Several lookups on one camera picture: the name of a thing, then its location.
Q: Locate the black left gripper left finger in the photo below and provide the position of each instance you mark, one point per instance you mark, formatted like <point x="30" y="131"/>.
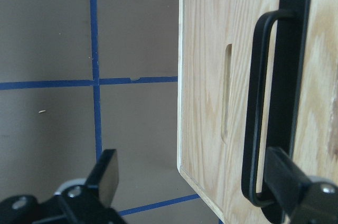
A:
<point x="77" y="201"/>

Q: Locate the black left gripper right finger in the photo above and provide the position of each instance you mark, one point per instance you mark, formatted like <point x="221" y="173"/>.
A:
<point x="305" y="199"/>

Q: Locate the black metal drawer handle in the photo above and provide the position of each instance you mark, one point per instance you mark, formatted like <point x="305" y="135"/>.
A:
<point x="291" y="20"/>

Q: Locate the wooden drawer front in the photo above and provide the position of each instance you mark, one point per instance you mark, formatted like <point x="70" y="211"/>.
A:
<point x="215" y="46"/>

